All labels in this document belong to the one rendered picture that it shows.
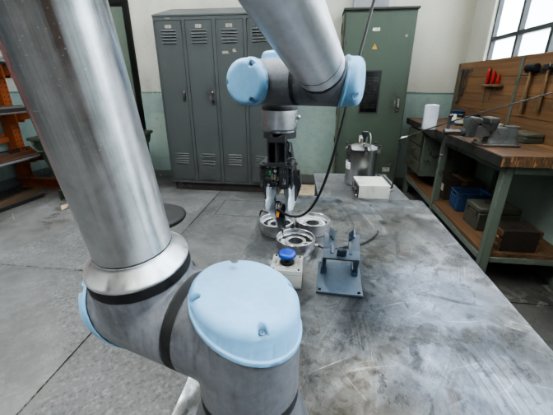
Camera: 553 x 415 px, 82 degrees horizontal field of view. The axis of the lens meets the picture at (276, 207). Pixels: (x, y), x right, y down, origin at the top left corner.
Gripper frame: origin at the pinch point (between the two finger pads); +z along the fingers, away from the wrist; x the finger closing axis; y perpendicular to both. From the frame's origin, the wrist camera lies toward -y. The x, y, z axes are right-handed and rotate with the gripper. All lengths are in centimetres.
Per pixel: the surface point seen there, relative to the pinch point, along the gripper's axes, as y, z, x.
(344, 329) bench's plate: 22.6, 13.1, 15.6
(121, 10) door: -319, -108, -239
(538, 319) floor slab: -94, 93, 131
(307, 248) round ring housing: -1.8, 10.1, 6.7
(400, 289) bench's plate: 8.0, 13.1, 28.2
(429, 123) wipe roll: -220, 2, 91
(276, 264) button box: 9.7, 8.6, 0.5
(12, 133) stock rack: -249, 26, -359
